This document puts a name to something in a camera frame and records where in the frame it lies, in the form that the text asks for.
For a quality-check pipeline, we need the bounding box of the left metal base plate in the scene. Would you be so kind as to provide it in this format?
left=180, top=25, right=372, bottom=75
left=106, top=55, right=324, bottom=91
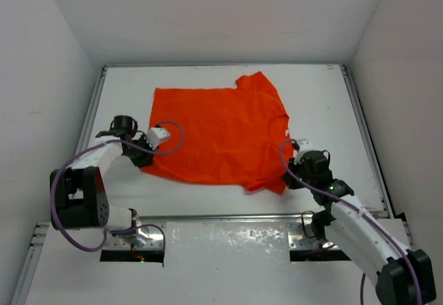
left=104, top=223, right=165, bottom=251

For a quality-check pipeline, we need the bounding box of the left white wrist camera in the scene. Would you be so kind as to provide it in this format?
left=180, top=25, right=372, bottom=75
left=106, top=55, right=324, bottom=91
left=146, top=127, right=170, bottom=149

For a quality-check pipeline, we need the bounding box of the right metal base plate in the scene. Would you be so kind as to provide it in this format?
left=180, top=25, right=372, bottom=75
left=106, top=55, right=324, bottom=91
left=287, top=219, right=339, bottom=251

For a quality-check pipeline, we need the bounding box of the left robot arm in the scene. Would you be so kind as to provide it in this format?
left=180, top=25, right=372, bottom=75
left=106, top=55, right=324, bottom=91
left=50, top=115, right=170, bottom=231

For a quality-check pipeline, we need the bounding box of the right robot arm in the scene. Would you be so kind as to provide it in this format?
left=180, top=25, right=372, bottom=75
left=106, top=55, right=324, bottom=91
left=281, top=149, right=437, bottom=304

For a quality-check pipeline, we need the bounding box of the metal base plate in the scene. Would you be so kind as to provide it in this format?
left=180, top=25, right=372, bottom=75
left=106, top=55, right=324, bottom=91
left=287, top=219, right=339, bottom=251
left=104, top=223, right=165, bottom=251

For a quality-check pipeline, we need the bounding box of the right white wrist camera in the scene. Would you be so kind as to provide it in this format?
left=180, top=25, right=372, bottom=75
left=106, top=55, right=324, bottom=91
left=294, top=139, right=314, bottom=164

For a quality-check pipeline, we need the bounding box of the orange t shirt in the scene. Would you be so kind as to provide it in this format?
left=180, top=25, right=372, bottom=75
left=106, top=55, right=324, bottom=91
left=142, top=72, right=293, bottom=195

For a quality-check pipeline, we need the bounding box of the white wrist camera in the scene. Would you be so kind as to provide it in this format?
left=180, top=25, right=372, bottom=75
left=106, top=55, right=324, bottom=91
left=146, top=127, right=170, bottom=149
left=294, top=139, right=314, bottom=164

